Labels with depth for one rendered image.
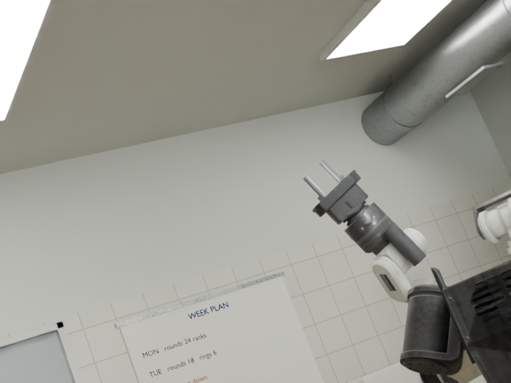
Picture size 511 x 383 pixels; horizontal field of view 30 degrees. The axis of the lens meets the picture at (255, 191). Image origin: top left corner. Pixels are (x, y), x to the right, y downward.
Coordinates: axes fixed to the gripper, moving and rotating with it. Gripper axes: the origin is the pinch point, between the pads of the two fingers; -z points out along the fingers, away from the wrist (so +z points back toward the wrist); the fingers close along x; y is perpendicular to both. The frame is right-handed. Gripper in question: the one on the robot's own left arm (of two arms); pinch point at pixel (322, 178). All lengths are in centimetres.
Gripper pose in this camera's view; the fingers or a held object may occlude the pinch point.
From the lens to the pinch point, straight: 200.7
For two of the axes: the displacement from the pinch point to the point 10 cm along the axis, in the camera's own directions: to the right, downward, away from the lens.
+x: 7.2, -6.9, 0.7
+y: 0.0, -1.0, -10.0
